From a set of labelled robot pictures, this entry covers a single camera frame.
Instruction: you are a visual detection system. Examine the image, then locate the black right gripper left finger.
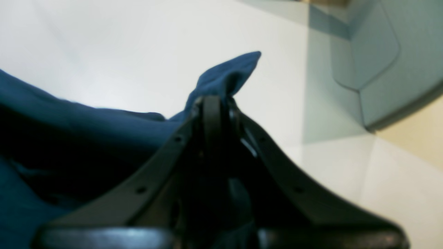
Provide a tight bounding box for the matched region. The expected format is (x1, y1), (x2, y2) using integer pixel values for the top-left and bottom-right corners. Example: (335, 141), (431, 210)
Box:
(31, 95), (222, 249)

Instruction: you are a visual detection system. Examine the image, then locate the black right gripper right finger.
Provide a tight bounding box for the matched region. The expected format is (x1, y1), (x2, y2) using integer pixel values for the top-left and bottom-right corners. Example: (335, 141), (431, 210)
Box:
(227, 98), (410, 249)

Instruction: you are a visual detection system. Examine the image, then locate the dark blue T-shirt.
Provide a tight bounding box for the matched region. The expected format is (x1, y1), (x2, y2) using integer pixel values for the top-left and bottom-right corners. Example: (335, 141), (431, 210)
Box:
(0, 52), (261, 249)

